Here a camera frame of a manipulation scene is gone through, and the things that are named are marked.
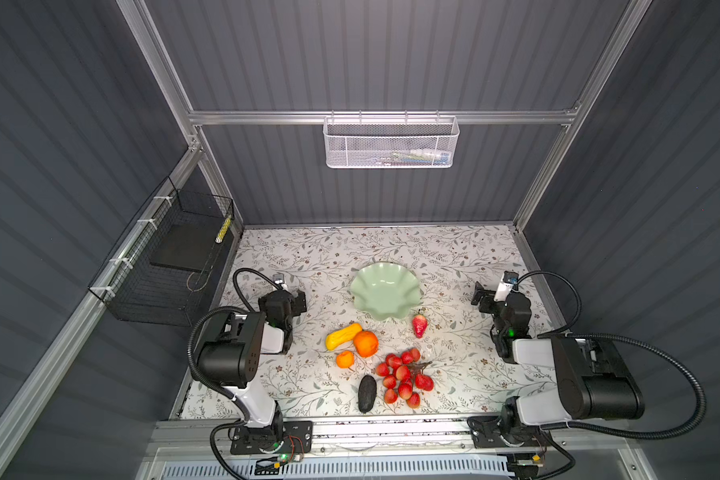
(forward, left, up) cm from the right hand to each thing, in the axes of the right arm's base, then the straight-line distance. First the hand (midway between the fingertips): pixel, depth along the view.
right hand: (498, 286), depth 91 cm
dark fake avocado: (-29, +40, -5) cm, 50 cm away
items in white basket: (+33, +25, +25) cm, 48 cm away
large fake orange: (-16, +41, -4) cm, 44 cm away
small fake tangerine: (-20, +47, -6) cm, 51 cm away
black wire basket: (-7, +90, +20) cm, 92 cm away
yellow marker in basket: (+7, +80, +20) cm, 83 cm away
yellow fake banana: (-14, +48, -4) cm, 50 cm away
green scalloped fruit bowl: (+4, +34, -8) cm, 35 cm away
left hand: (+1, +69, -4) cm, 69 cm away
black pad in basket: (0, +86, +20) cm, 89 cm away
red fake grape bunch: (-25, +30, -5) cm, 40 cm away
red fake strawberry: (-10, +24, -5) cm, 27 cm away
